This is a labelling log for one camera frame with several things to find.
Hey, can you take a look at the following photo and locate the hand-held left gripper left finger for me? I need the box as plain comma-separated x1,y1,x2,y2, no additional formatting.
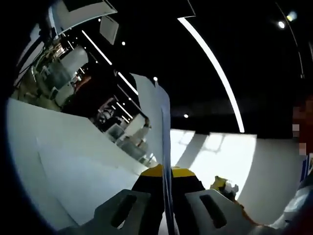
58,164,165,235

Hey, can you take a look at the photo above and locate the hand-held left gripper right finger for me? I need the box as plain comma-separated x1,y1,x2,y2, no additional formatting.
172,166,260,235

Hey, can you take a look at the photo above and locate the white table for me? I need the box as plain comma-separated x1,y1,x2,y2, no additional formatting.
6,97,157,232

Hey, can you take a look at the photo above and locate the straight ceiling light strip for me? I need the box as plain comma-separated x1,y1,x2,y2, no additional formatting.
177,17,246,133

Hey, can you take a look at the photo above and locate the ceiling air conditioner vent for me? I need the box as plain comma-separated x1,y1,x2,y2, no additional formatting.
99,16,120,46

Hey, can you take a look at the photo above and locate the grey rectangular panel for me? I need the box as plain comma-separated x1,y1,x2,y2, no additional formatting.
52,0,118,35

